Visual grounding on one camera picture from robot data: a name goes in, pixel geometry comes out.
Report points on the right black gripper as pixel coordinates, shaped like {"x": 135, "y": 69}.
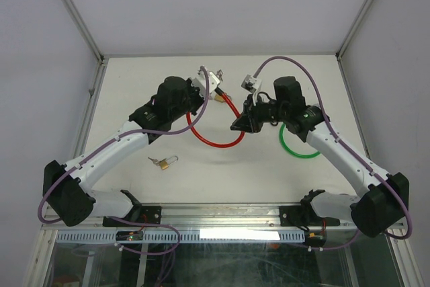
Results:
{"x": 248, "y": 121}

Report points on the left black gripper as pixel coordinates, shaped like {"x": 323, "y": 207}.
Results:
{"x": 196, "y": 91}

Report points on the large brass padlock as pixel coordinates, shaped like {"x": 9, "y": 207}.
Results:
{"x": 219, "y": 99}

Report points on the red cable lock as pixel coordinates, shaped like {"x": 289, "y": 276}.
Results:
{"x": 227, "y": 100}

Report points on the red lock keys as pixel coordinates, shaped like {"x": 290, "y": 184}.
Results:
{"x": 219, "y": 74}

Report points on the small brass padlock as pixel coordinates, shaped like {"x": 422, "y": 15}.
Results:
{"x": 165, "y": 163}

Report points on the small padlock keys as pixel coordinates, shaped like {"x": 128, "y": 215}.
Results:
{"x": 155, "y": 161}

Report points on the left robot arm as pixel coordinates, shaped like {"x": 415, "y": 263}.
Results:
{"x": 68, "y": 188}

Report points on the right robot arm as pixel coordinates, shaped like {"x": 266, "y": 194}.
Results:
{"x": 380, "y": 199}

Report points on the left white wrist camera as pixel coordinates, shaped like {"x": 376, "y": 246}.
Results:
{"x": 207, "y": 81}

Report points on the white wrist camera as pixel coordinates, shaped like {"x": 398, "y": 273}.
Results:
{"x": 253, "y": 86}
{"x": 207, "y": 81}

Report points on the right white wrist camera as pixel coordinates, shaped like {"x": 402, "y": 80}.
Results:
{"x": 253, "y": 86}

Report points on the right black mount plate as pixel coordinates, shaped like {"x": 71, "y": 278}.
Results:
{"x": 291, "y": 216}

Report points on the black mount plate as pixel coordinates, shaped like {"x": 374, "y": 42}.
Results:
{"x": 139, "y": 215}
{"x": 291, "y": 216}

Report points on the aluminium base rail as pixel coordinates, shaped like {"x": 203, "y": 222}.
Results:
{"x": 189, "y": 216}

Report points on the left black mount plate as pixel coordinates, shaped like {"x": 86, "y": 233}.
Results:
{"x": 139, "y": 215}

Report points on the slotted cable duct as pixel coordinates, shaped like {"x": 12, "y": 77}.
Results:
{"x": 183, "y": 236}

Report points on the left aluminium frame post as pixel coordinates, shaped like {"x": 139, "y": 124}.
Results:
{"x": 83, "y": 29}

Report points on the aluminium frame post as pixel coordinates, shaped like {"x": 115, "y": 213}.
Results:
{"x": 83, "y": 29}
{"x": 357, "y": 22}

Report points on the right aluminium frame post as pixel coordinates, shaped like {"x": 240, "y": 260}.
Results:
{"x": 357, "y": 22}

